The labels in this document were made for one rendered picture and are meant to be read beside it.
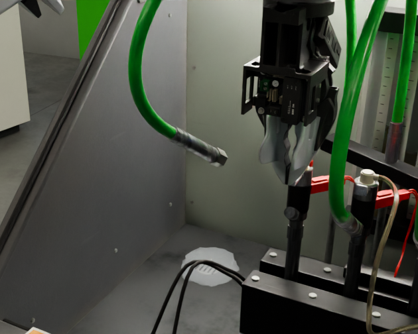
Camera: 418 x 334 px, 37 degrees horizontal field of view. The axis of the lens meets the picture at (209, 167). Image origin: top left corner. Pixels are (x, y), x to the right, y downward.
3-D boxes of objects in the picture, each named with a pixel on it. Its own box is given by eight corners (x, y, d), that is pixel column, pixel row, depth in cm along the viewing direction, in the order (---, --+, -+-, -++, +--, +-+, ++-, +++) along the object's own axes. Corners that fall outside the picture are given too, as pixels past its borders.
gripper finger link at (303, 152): (272, 200, 68) (278, 121, 64) (290, 179, 73) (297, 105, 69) (299, 207, 67) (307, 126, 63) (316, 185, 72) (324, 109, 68)
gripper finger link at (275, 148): (246, 193, 69) (250, 116, 66) (266, 173, 74) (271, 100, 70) (272, 200, 68) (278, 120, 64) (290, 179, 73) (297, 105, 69)
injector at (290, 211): (269, 318, 83) (280, 175, 74) (282, 297, 87) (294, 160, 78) (288, 325, 81) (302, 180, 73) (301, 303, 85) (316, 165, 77)
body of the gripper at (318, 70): (237, 120, 64) (243, 1, 59) (268, 97, 71) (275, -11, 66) (308, 134, 61) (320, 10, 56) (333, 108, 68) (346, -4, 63)
